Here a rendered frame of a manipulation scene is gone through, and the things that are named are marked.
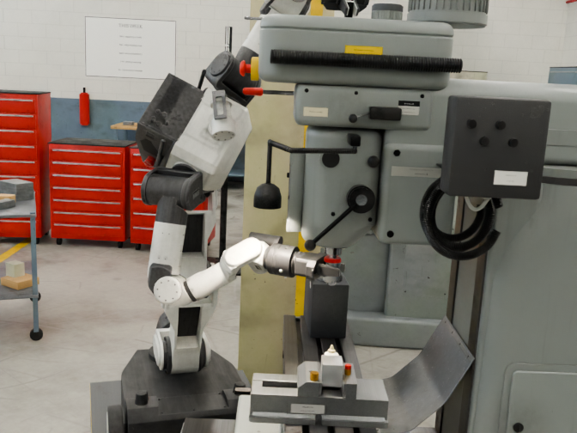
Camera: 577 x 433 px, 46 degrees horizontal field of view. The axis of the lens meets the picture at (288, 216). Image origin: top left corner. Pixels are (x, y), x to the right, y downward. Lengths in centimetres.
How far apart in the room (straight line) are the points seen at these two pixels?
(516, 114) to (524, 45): 994
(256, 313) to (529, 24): 853
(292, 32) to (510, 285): 81
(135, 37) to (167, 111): 900
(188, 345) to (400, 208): 115
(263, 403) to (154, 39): 950
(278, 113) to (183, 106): 150
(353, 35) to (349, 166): 32
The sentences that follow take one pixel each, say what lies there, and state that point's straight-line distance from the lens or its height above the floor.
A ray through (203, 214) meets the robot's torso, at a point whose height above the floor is 126.
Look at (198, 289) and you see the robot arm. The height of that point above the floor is 115.
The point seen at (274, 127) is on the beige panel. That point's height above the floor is 148.
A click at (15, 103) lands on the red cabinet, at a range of 681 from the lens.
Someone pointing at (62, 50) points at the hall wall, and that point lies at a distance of 1130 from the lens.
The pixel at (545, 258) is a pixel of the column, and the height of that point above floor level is 134.
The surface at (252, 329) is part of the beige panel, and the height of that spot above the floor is 37.
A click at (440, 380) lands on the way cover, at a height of 95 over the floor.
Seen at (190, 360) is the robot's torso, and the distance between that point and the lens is 262.
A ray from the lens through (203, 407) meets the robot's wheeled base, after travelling 249.
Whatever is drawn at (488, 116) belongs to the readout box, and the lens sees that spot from 147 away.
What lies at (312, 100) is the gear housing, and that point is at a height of 169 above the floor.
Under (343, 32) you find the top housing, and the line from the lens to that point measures 166.
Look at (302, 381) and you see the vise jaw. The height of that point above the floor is 100.
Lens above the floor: 175
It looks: 12 degrees down
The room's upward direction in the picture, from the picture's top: 3 degrees clockwise
